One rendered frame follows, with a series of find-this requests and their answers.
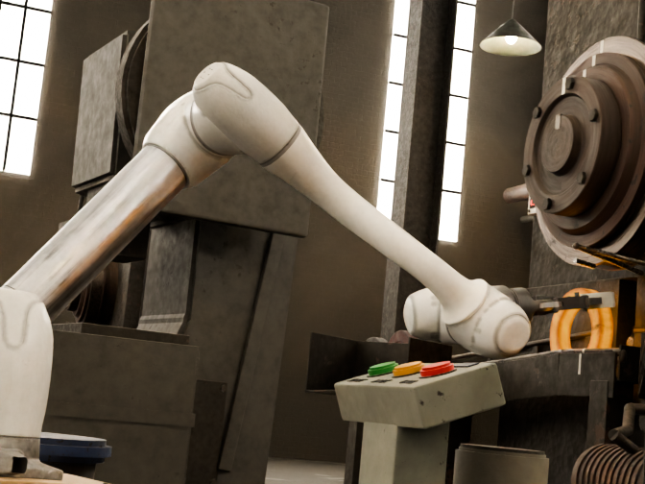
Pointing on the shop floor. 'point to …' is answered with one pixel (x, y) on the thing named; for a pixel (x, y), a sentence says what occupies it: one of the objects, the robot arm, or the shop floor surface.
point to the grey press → (210, 210)
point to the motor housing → (609, 466)
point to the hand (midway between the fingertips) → (597, 301)
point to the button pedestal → (414, 419)
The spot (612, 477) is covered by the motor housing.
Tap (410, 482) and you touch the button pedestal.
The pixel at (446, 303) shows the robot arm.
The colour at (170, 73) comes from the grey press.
